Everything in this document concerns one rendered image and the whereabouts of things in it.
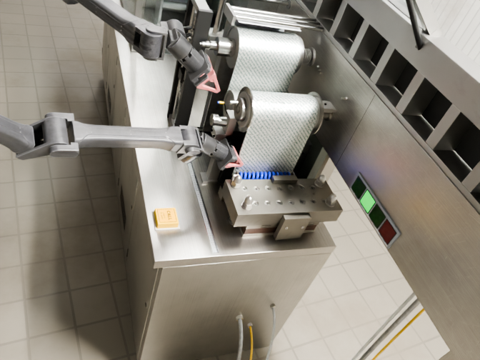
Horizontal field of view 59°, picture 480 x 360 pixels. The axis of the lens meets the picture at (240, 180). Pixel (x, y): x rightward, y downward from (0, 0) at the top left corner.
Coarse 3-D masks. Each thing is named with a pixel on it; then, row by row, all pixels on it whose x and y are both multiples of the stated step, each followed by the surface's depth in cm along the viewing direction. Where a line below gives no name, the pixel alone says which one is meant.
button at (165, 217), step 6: (156, 210) 140; (162, 210) 141; (168, 210) 141; (174, 210) 142; (156, 216) 138; (162, 216) 139; (168, 216) 139; (174, 216) 140; (156, 222) 138; (162, 222) 137; (168, 222) 138; (174, 222) 138; (162, 228) 138
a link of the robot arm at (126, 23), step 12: (72, 0) 126; (84, 0) 119; (96, 0) 117; (108, 0) 118; (96, 12) 118; (108, 12) 115; (120, 12) 115; (120, 24) 114; (132, 24) 111; (144, 24) 112; (132, 36) 113; (144, 36) 110; (156, 36) 110; (144, 48) 112; (156, 48) 112
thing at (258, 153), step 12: (252, 144) 141; (264, 144) 143; (276, 144) 144; (288, 144) 146; (300, 144) 148; (240, 156) 144; (252, 156) 145; (264, 156) 147; (276, 156) 149; (288, 156) 150; (240, 168) 148; (252, 168) 149; (264, 168) 151; (276, 168) 153; (288, 168) 155
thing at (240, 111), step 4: (236, 100) 138; (240, 100) 135; (244, 100) 135; (240, 104) 135; (244, 104) 134; (236, 108) 138; (240, 108) 135; (244, 108) 134; (236, 112) 138; (240, 112) 135; (244, 112) 134; (236, 116) 138; (240, 116) 135; (244, 116) 135; (236, 120) 138; (240, 120) 136
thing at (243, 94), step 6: (240, 96) 139; (246, 96) 134; (246, 102) 134; (318, 102) 143; (318, 108) 142; (246, 114) 134; (318, 114) 142; (246, 120) 134; (318, 120) 143; (240, 126) 139
